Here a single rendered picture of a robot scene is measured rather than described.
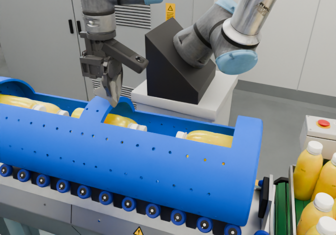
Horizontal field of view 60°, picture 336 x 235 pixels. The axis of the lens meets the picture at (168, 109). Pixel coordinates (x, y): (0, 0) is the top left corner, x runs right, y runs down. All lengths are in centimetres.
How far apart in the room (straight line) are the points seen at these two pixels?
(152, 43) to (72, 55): 201
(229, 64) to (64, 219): 71
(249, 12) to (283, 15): 254
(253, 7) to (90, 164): 57
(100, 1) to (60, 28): 220
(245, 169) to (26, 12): 275
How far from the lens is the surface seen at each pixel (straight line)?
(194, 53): 100
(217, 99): 102
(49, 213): 108
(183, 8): 218
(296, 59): 345
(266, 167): 257
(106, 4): 71
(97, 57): 76
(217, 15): 95
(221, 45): 86
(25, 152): 92
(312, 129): 104
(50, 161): 88
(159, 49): 94
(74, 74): 299
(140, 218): 91
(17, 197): 114
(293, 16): 333
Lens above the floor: 163
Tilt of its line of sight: 31 degrees down
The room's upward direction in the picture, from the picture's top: straight up
